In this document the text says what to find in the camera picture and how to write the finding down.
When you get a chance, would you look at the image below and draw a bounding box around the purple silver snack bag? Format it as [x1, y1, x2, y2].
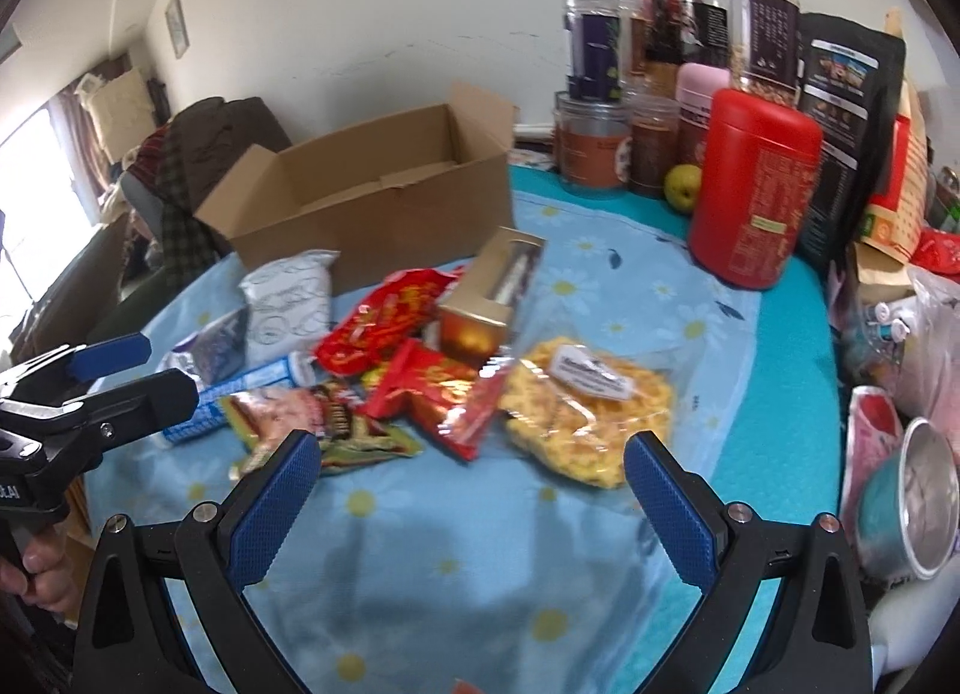
[158, 307, 249, 390]

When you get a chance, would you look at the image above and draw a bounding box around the green oatmeal snack packet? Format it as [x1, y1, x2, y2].
[218, 380, 423, 483]

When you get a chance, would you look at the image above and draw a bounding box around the blue white biscuit tube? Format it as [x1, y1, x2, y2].
[159, 351, 319, 447]

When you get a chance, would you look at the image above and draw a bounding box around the white patterned snack bag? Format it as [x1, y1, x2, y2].
[239, 250, 338, 367]

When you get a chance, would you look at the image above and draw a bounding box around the yellow waffle snack bag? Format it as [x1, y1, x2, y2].
[498, 304, 685, 490]

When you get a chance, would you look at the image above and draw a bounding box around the small red snack packet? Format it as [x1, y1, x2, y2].
[364, 338, 512, 462]

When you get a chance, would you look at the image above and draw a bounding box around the person's left hand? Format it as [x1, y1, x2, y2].
[2, 525, 78, 614]

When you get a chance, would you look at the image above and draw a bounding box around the teal metal mug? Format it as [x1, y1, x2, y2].
[854, 418, 958, 582]

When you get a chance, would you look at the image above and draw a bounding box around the brown jacket clothes pile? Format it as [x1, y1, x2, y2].
[121, 97, 291, 294]

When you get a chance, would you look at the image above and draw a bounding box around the large red crinkled snack bag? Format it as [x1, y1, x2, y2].
[314, 267, 464, 377]

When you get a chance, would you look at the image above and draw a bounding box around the gold windowed snack box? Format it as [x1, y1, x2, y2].
[436, 228, 547, 369]

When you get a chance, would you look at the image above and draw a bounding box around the open cardboard box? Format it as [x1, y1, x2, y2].
[195, 81, 516, 294]

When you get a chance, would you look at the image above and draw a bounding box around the orange paper food bag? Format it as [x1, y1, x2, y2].
[857, 6, 932, 265]

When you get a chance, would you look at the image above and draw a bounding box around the green yellow apple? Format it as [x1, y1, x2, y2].
[664, 164, 701, 214]

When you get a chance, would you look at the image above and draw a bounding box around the red cylindrical canister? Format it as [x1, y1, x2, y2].
[686, 89, 822, 291]

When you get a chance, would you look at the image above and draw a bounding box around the brown label jar right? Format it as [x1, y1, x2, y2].
[630, 94, 680, 198]

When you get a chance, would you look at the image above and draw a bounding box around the brown label jar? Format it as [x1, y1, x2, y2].
[553, 92, 631, 193]
[630, 94, 680, 198]

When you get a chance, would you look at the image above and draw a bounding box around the brown label jar left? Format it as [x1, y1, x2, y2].
[553, 92, 631, 193]

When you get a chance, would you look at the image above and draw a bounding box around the black standing pouch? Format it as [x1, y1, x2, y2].
[797, 13, 907, 273]

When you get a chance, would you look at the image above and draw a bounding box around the pink bottle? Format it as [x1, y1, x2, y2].
[675, 63, 731, 167]

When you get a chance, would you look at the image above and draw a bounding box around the tall jar of nuts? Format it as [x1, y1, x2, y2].
[729, 0, 800, 107]

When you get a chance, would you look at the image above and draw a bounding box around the jar with dark red label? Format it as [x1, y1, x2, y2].
[628, 0, 683, 99]

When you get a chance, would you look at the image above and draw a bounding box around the jar with purple label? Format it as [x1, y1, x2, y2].
[565, 0, 622, 104]

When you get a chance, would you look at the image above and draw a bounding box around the jar with black label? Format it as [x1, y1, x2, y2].
[682, 0, 729, 68]

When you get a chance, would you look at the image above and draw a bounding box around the small wall picture frame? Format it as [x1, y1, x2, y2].
[164, 0, 190, 60]

